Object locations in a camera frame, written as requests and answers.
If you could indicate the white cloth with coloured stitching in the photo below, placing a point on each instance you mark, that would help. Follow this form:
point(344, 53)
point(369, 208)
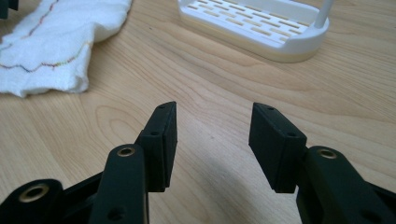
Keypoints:
point(46, 46)

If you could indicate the white slotted drying rack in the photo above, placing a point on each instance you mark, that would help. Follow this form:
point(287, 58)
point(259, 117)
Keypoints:
point(258, 25)

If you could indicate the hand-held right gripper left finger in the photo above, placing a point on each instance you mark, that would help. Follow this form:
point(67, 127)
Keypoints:
point(158, 146)

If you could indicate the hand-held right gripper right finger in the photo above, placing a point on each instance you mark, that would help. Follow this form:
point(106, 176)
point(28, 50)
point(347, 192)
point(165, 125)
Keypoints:
point(275, 149)

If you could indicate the dark object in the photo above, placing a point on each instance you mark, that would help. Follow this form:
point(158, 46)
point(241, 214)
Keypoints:
point(7, 6)

